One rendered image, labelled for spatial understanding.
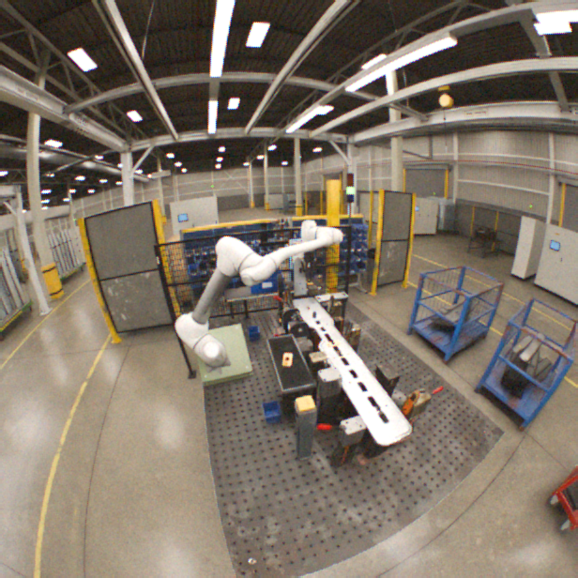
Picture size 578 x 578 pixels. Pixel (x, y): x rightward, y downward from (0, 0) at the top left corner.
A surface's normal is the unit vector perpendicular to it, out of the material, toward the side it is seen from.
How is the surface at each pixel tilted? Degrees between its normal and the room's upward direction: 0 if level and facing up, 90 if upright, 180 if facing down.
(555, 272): 90
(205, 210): 90
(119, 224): 89
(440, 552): 0
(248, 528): 0
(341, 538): 0
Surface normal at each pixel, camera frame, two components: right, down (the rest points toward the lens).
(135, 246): 0.32, 0.39
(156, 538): -0.04, -0.91
